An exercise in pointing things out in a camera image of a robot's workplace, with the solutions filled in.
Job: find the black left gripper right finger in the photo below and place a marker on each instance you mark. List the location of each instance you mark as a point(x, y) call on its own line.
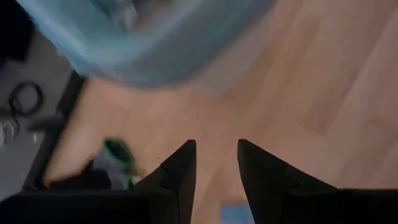
point(264, 177)

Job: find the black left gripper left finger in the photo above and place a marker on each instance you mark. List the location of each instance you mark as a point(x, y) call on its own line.
point(182, 174)

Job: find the white trash bag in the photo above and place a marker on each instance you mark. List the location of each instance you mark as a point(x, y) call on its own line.
point(236, 214)

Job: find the light blue trash bag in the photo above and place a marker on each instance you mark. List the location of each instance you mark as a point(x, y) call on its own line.
point(140, 46)

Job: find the black table edge rail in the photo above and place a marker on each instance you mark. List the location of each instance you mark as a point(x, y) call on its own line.
point(70, 99)

